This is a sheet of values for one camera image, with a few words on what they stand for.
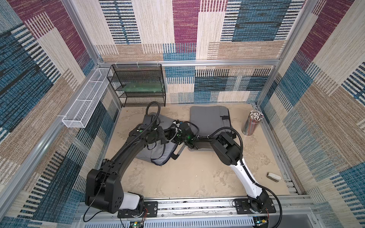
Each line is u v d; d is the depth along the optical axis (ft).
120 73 3.33
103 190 1.35
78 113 3.00
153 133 2.38
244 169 2.05
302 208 2.44
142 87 3.13
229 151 2.05
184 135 2.79
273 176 2.66
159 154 2.73
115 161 1.50
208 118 3.49
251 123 3.02
